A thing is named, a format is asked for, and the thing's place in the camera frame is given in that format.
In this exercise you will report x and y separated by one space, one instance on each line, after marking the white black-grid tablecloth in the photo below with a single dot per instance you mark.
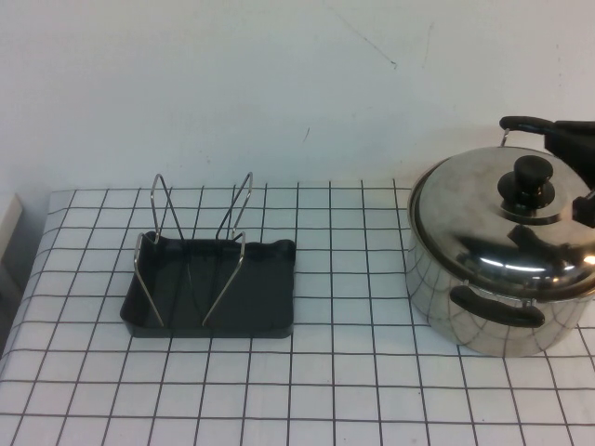
325 395

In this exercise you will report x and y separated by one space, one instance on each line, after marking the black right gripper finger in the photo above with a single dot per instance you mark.
585 209
574 139

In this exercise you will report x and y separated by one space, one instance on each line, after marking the stainless steel pot lid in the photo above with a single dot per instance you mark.
465 223

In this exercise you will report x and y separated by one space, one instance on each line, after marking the pale furniture panel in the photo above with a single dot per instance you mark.
9 223

